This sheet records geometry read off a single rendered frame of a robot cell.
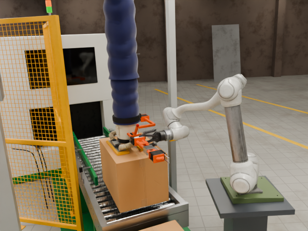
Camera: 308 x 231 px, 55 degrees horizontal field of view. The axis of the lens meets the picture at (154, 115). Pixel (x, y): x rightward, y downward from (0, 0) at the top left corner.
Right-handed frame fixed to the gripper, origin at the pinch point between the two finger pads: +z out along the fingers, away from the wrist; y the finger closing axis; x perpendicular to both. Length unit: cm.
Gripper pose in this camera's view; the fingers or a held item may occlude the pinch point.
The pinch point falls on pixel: (138, 140)
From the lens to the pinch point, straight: 218.3
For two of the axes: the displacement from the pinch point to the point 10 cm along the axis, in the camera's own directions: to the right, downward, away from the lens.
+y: 0.5, 9.6, 2.6
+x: -3.9, -2.2, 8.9
